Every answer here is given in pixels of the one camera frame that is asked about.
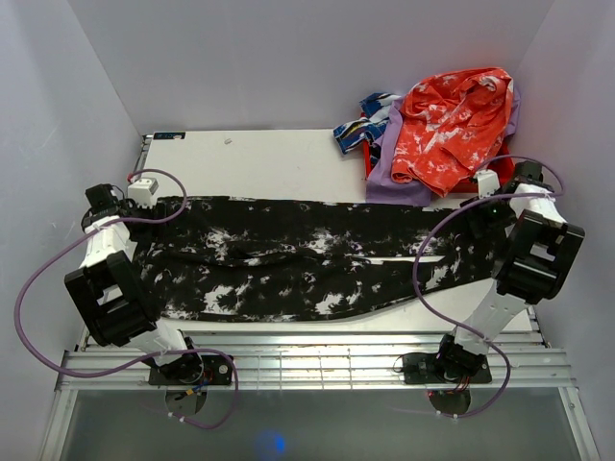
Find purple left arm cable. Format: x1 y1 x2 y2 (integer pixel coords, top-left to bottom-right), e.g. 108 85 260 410
12 167 240 430

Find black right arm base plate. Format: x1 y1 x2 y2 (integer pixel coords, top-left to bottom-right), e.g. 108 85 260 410
396 352 493 416

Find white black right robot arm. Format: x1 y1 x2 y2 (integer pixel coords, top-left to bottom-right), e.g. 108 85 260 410
433 160 585 381

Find lilac purple garment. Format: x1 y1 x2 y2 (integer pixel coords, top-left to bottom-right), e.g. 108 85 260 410
364 85 523 207

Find blue label sticker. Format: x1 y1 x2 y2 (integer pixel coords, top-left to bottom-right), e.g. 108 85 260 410
153 132 185 140

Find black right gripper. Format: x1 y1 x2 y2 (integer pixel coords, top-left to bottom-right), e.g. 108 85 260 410
460 187 518 239

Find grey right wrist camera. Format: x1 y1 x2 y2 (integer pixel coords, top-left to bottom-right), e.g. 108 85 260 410
474 169 501 199

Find blue white patterned garment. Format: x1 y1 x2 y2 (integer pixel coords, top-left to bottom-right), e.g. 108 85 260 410
332 92 402 155

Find orange white tie-dye garment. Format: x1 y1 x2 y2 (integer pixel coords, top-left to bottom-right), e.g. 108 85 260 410
391 67 514 197

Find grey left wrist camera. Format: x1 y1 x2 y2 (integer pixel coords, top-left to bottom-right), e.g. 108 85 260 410
127 178 159 207

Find red plastic bin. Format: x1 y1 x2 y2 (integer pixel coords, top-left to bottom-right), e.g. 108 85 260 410
360 141 514 195

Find black white tie-dye trousers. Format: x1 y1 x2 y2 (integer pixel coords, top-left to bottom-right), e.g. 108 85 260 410
134 197 505 323

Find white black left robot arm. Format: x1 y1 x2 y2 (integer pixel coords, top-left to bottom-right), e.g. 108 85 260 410
64 178 205 384

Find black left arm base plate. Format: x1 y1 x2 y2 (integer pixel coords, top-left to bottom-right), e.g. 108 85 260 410
147 353 235 419

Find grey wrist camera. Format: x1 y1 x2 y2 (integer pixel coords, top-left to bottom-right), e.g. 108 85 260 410
474 169 501 199
127 178 159 207

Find aluminium table frame rails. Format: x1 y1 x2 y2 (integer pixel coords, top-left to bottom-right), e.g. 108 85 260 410
55 133 578 393

